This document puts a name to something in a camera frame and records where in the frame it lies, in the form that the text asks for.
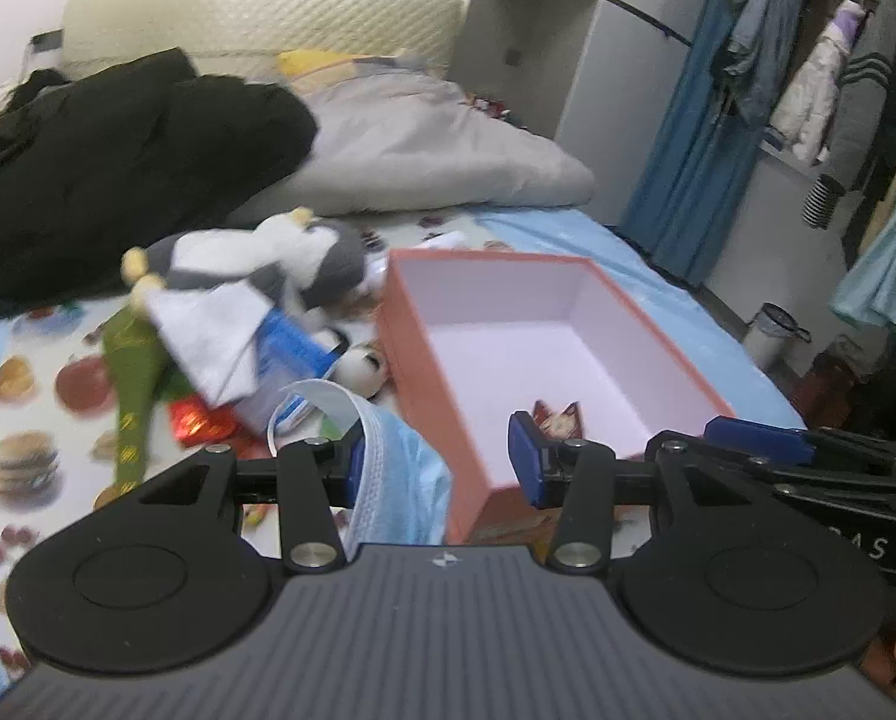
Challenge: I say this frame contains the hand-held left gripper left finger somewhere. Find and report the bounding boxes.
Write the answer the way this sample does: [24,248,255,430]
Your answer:
[120,427,368,573]

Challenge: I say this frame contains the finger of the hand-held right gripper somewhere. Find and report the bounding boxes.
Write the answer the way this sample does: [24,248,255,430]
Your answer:
[705,417,896,500]

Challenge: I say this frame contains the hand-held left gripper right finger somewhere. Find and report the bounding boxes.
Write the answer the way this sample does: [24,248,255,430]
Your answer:
[508,411,775,571]

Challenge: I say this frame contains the blue face mask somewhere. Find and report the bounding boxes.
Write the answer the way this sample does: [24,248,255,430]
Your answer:
[266,381,453,552]

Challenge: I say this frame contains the pink cardboard box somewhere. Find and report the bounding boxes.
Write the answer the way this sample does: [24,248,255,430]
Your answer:
[373,247,738,545]

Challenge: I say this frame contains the red foil packet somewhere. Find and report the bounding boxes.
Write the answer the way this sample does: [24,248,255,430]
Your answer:
[169,397,240,445]

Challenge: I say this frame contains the white towel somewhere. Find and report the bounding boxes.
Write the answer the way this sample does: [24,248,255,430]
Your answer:
[144,281,273,402]

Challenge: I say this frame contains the small brown snack packet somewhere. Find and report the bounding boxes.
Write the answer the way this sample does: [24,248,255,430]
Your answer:
[532,399,588,442]

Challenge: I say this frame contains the panda plush ball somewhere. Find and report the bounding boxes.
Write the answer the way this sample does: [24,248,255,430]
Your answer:
[309,326,389,400]

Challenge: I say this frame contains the small trash bin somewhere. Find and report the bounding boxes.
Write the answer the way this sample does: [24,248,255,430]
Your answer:
[740,302,813,368]

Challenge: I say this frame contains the blue plastic packet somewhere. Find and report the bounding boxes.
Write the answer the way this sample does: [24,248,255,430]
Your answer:
[234,307,336,436]

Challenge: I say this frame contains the hanging light blue dress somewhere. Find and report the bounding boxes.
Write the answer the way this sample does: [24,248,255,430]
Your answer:
[830,157,896,350]

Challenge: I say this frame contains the grey white plush toy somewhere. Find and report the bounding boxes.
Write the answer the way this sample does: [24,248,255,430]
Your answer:
[120,208,389,331]

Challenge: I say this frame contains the green bottle-shaped toy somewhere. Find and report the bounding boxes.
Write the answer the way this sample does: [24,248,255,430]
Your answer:
[101,307,175,496]

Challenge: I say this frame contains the blue curtain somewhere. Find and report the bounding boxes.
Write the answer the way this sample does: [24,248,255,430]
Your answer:
[619,0,820,290]

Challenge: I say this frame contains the food print bed sheet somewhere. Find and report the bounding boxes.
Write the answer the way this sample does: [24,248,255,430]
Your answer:
[0,206,809,698]

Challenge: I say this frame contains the grey pillow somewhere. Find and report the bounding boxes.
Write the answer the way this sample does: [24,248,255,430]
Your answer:
[234,60,597,217]

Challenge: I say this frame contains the hanging white jacket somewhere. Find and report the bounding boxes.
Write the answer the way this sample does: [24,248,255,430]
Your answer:
[769,0,869,164]

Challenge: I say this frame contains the small red trinkets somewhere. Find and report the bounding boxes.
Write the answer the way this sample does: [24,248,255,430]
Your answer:
[463,94,516,121]

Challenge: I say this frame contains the black coat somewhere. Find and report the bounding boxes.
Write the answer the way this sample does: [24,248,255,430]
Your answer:
[0,47,320,320]

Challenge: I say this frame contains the white wardrobe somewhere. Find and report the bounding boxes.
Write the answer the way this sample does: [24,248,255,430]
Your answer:
[448,0,708,230]

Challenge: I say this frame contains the hanging grey striped sweater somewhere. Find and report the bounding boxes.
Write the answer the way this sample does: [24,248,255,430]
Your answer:
[802,0,896,230]

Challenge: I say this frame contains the yellow pillow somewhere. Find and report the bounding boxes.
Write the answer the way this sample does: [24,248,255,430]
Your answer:
[277,49,389,95]

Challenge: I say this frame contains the beige quilted headboard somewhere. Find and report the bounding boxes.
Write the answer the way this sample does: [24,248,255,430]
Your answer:
[62,0,465,83]

